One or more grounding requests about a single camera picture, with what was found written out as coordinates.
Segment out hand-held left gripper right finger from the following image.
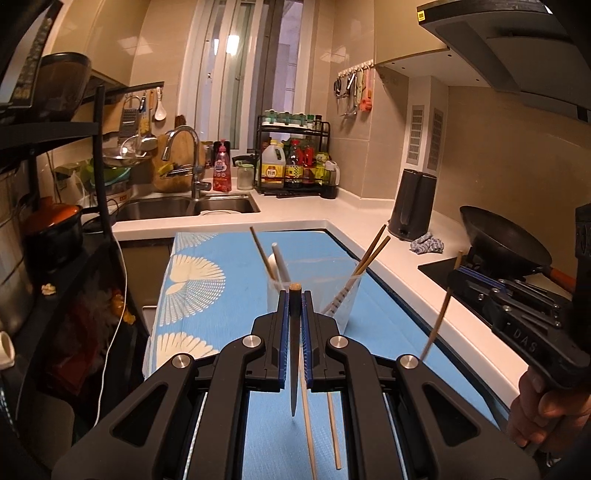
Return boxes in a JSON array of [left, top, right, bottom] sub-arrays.
[[300, 291, 541, 480]]

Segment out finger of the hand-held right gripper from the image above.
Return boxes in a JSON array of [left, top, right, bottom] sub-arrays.
[[465, 261, 556, 308], [448, 268, 505, 327]]

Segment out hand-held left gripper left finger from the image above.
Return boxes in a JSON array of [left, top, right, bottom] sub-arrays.
[[52, 292, 291, 480]]

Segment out bamboo chopstick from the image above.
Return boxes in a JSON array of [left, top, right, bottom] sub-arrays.
[[331, 235, 392, 317], [326, 391, 343, 470], [249, 226, 280, 282], [419, 250, 464, 361], [300, 346, 319, 480], [322, 224, 387, 315]]

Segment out clear plastic utensil container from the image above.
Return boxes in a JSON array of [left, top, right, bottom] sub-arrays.
[[267, 258, 365, 335]]

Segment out white ceramic spoon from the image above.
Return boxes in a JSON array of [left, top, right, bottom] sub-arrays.
[[267, 243, 293, 284]]

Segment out person's right hand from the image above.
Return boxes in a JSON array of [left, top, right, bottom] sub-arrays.
[[507, 367, 591, 457]]

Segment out black gas stove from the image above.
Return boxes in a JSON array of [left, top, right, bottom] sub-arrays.
[[418, 249, 578, 333]]

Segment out black wok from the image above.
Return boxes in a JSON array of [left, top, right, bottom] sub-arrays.
[[459, 205, 578, 292]]

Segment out blue patterned tablecloth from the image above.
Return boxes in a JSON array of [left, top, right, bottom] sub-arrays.
[[143, 231, 502, 480]]

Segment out blue checked rag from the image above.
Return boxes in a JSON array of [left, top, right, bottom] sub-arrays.
[[410, 233, 445, 256]]

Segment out black electric kettle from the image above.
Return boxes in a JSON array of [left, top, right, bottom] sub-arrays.
[[388, 168, 438, 241]]

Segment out glass jar with green lid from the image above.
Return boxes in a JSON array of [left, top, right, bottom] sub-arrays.
[[235, 159, 256, 191]]

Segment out yellow cooking oil bottle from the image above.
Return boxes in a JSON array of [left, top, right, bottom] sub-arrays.
[[261, 141, 286, 188]]

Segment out dark soy sauce bottle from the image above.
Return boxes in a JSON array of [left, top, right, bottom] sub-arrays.
[[285, 140, 304, 188]]

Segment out red dish soap bottle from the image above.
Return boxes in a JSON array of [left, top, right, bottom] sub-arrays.
[[211, 139, 232, 193]]

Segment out steel kitchen sink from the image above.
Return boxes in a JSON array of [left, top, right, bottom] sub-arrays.
[[115, 194, 260, 221]]

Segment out chrome kitchen faucet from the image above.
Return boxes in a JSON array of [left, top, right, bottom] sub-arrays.
[[161, 126, 213, 201]]

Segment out wooden cutting board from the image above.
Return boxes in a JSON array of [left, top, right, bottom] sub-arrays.
[[152, 129, 200, 193]]

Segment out black spice rack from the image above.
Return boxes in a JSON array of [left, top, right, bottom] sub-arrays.
[[256, 111, 331, 195]]

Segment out orange hanging tool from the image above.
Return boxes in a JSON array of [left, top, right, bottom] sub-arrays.
[[361, 69, 375, 112]]

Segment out green plastic bowl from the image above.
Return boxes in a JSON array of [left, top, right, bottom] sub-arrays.
[[83, 162, 132, 191]]

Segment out hanging metal kitchen scissors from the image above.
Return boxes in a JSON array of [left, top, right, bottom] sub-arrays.
[[333, 74, 360, 117]]

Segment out metal strainer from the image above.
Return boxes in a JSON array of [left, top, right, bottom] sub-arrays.
[[102, 135, 158, 168]]

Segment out grey range hood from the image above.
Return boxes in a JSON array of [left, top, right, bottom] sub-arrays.
[[417, 0, 591, 121]]

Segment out black pot with orange lid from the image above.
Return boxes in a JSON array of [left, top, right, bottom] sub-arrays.
[[23, 198, 85, 269]]

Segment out black storage shelf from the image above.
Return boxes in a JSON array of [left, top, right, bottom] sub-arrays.
[[0, 80, 164, 480]]

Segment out metal box grater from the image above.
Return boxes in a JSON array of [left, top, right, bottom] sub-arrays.
[[119, 107, 140, 145]]

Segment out kitchen window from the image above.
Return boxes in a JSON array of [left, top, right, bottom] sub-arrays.
[[185, 0, 315, 153]]

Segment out white cup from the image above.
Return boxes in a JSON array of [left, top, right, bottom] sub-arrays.
[[0, 331, 17, 370]]

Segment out large metal pot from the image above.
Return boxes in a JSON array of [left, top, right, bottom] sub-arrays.
[[0, 171, 35, 337]]

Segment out dark glass jar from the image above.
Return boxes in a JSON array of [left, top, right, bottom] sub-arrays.
[[39, 52, 92, 121]]

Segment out grey wall vent panel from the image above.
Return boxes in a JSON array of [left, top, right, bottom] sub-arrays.
[[406, 105, 424, 166], [427, 108, 446, 171]]

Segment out white power cable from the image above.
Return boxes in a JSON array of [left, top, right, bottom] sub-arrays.
[[90, 222, 129, 428]]

